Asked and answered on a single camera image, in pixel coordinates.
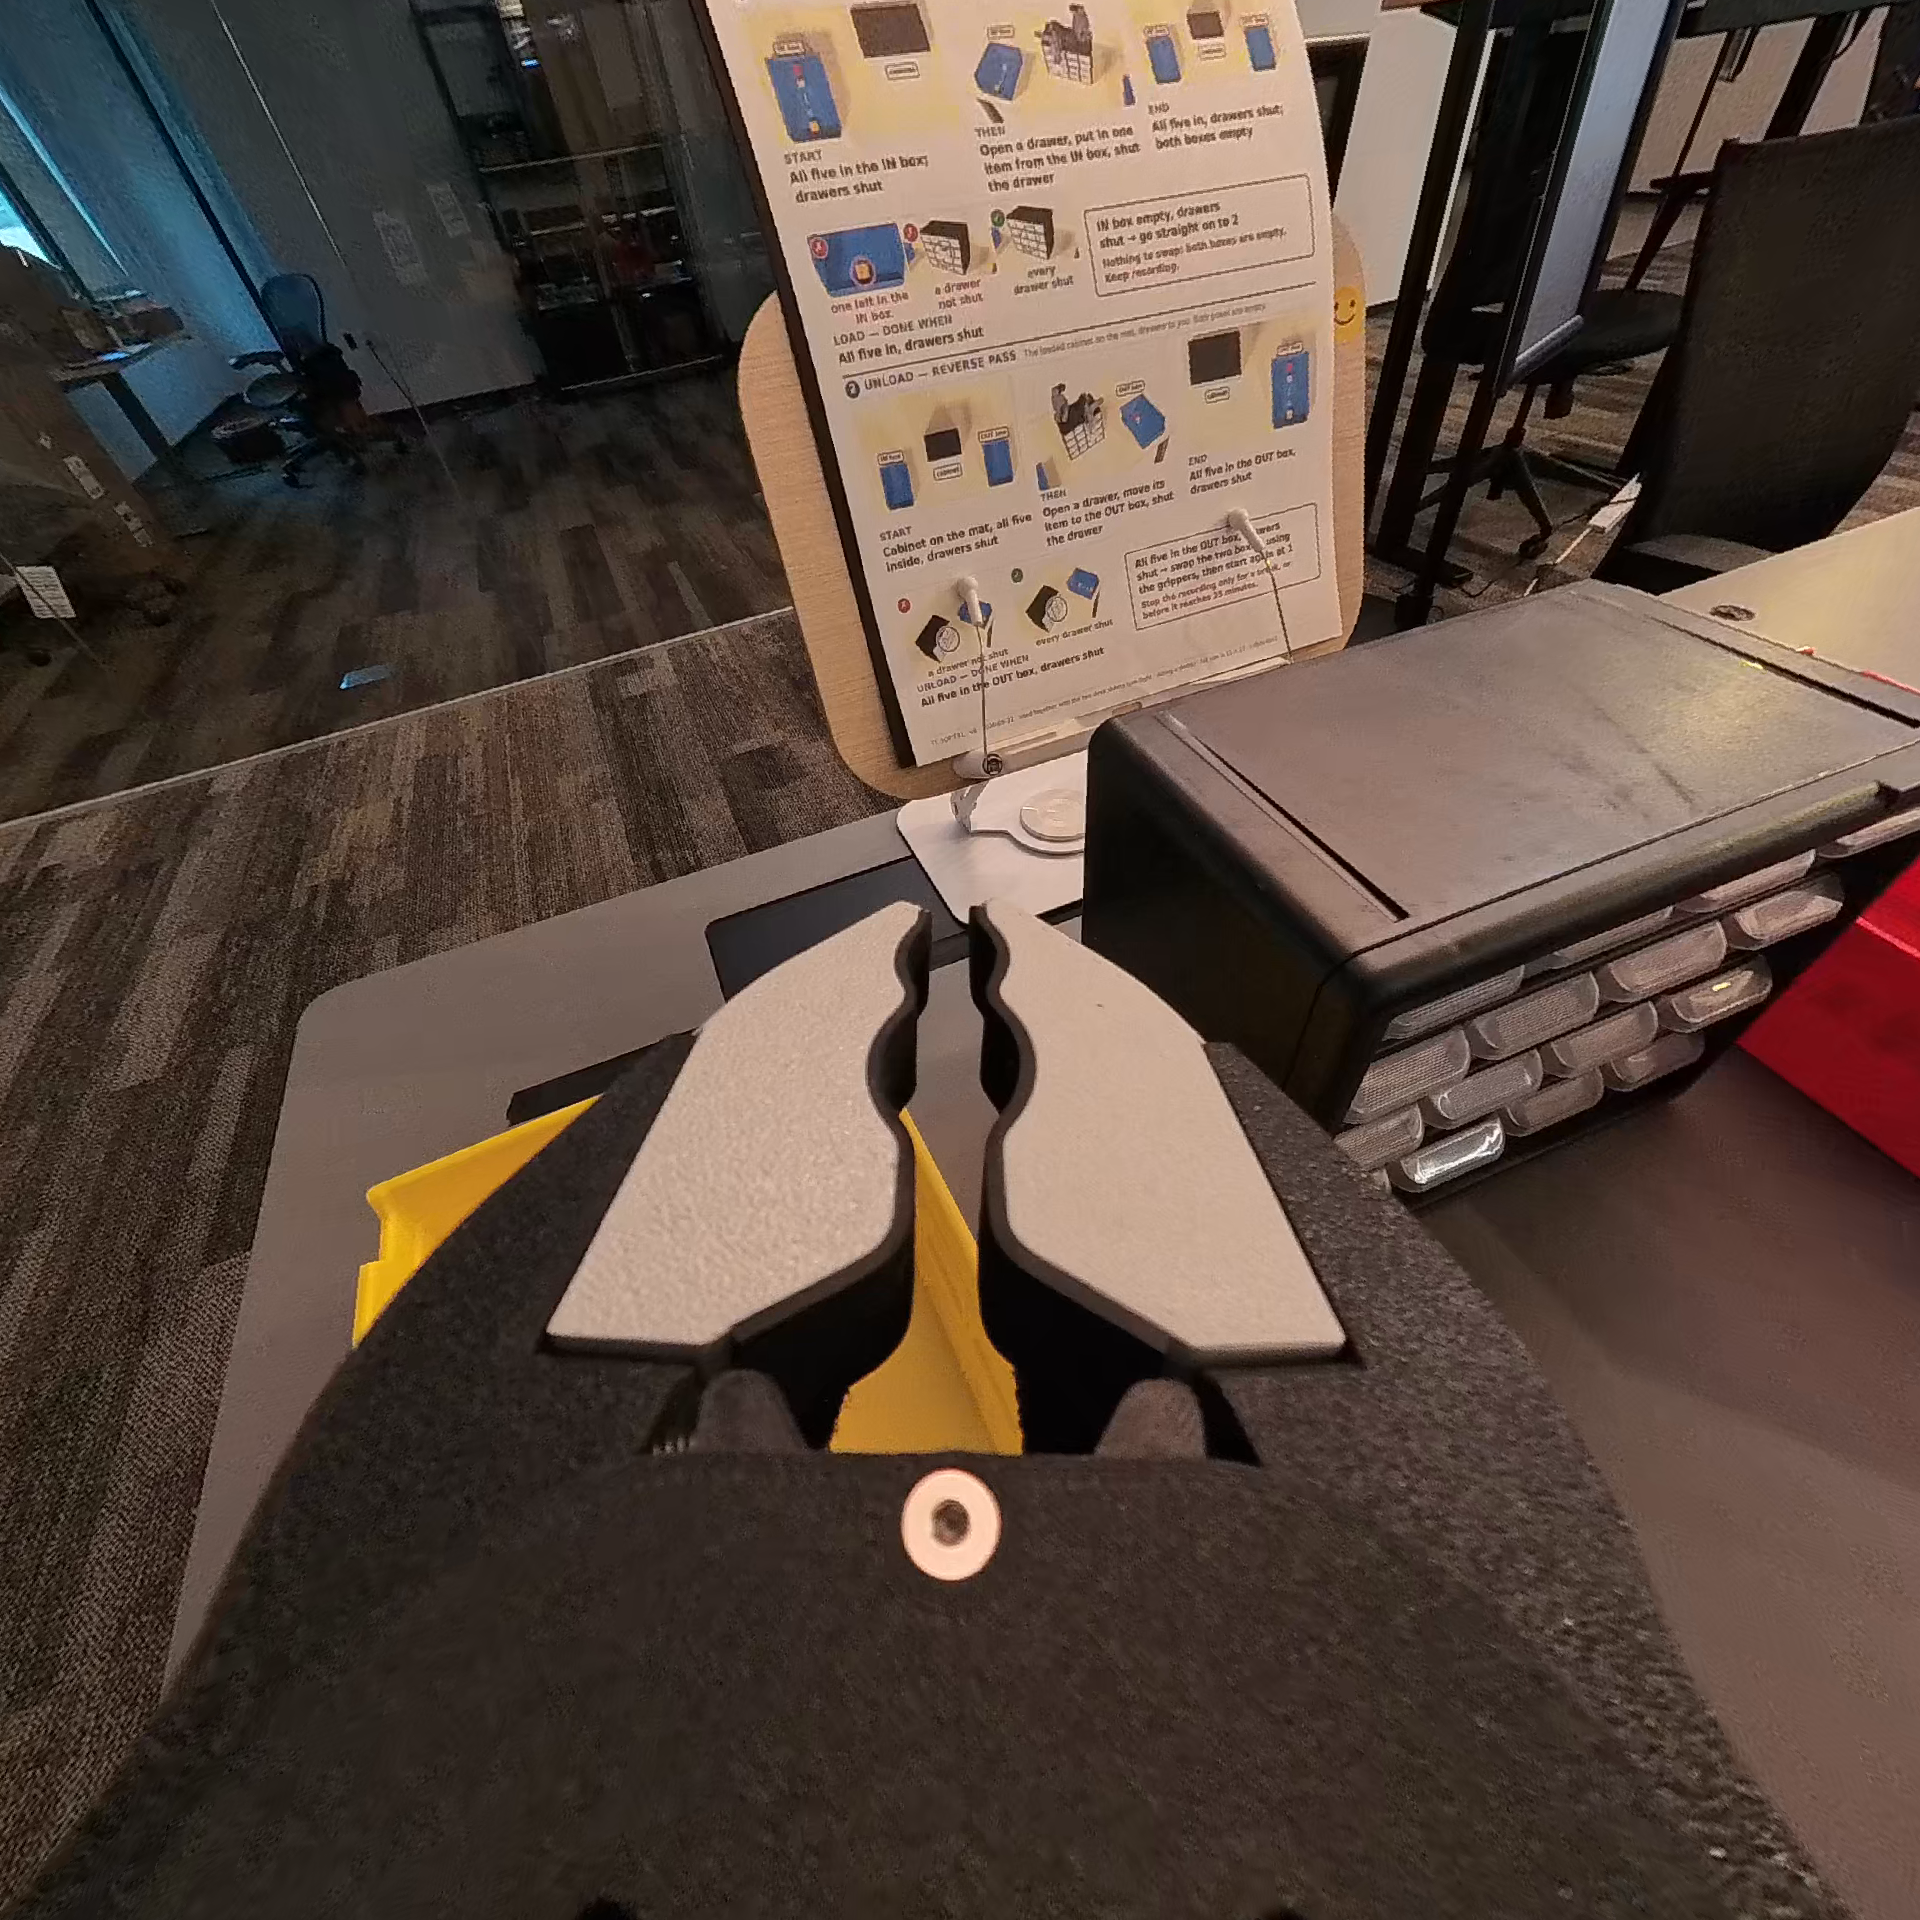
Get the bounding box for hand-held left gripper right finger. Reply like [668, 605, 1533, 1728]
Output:
[968, 895, 1346, 1368]

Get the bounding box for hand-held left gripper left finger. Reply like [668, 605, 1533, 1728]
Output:
[545, 901, 935, 1367]

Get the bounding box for rows of clear drawers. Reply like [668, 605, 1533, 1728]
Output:
[1336, 809, 1920, 1197]

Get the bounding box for black drawer cabinet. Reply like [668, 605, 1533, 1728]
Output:
[1079, 583, 1920, 1203]

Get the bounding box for red storage bin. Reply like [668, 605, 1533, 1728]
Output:
[1737, 855, 1920, 1179]

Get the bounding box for black table mat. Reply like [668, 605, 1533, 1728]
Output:
[507, 861, 1089, 1128]

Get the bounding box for yellow storage bin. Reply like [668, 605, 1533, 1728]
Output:
[353, 1092, 1028, 1456]

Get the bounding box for white stand base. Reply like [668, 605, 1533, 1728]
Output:
[896, 750, 1095, 905]

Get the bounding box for wooden poster stand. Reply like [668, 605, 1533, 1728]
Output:
[737, 211, 1370, 799]

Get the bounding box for instruction poster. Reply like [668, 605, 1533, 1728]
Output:
[701, 0, 1346, 769]

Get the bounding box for dark mesh office chair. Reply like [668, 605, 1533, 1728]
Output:
[211, 271, 408, 485]

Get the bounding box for black metal pole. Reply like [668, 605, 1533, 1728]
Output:
[1364, 0, 1503, 560]

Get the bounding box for black office chair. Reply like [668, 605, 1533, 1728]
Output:
[1594, 119, 1920, 595]

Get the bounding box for grey backed office chair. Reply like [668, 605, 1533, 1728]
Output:
[1423, 0, 1689, 558]

